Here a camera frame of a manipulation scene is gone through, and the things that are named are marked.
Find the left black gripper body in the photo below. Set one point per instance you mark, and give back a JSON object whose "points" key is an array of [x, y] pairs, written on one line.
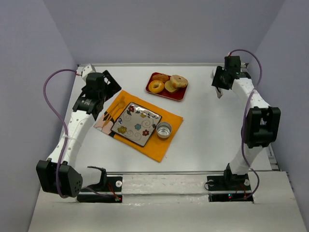
{"points": [[111, 84]]}

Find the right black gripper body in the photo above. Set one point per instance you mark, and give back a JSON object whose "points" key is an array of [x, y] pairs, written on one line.
{"points": [[219, 80]]}

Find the metal serving tongs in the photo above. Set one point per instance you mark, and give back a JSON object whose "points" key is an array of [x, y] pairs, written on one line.
{"points": [[218, 90]]}

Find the pale plain bagel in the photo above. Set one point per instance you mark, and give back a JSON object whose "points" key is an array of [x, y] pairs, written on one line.
{"points": [[178, 81]]}

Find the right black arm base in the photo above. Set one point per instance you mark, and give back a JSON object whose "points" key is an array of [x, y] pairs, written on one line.
{"points": [[229, 191]]}

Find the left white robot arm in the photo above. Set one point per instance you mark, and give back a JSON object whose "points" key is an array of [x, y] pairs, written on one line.
{"points": [[57, 173]]}

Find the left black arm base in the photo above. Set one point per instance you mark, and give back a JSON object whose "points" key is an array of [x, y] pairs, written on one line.
{"points": [[107, 190]]}

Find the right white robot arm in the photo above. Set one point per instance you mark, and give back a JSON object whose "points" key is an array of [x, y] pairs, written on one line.
{"points": [[260, 122]]}

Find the brown croissant bread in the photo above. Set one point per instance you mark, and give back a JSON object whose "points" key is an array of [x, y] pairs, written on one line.
{"points": [[160, 77]]}

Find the sliced bread roll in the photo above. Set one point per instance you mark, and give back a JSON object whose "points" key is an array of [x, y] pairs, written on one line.
{"points": [[170, 88]]}

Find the wooden spoon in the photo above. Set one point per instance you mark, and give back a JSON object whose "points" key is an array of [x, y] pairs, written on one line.
{"points": [[120, 106]]}

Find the wooden fork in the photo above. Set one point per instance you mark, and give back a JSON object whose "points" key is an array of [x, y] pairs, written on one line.
{"points": [[121, 99]]}

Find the yellow glazed bagel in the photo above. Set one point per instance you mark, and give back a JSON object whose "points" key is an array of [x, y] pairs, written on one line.
{"points": [[156, 86]]}

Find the square floral ceramic plate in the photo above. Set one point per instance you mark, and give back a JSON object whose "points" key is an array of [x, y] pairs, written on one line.
{"points": [[136, 124]]}

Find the red rectangular tray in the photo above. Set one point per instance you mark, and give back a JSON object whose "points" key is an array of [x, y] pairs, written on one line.
{"points": [[177, 96]]}

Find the small metal cup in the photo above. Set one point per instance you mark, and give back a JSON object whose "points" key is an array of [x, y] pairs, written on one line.
{"points": [[163, 130]]}

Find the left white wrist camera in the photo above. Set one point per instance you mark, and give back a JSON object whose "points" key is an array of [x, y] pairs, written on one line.
{"points": [[87, 70]]}

